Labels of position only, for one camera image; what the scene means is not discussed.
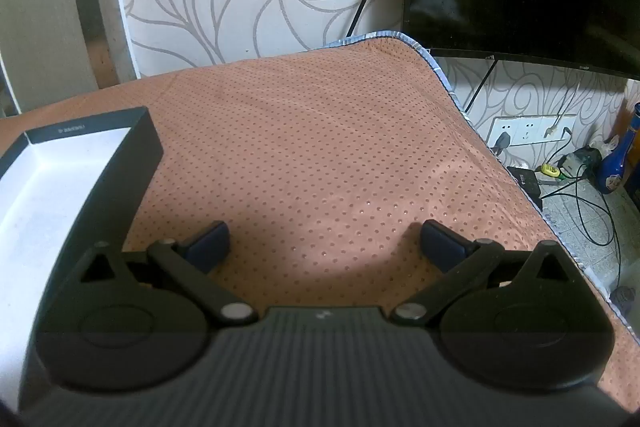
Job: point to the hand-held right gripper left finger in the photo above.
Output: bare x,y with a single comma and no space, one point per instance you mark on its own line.
212,243

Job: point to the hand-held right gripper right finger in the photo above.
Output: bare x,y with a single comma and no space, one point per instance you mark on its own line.
442,243

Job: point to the black box with white interior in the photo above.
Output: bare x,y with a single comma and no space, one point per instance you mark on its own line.
65,187

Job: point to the black power adapter box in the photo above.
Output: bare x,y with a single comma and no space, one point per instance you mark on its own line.
525,179

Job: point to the black plug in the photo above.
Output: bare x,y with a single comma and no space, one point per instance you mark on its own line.
502,142

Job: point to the yellow plug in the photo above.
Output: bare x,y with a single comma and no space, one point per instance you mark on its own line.
549,170

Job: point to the blue bottle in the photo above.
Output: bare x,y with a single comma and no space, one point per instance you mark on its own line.
615,167

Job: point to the white wall socket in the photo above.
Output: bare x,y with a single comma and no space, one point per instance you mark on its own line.
525,132

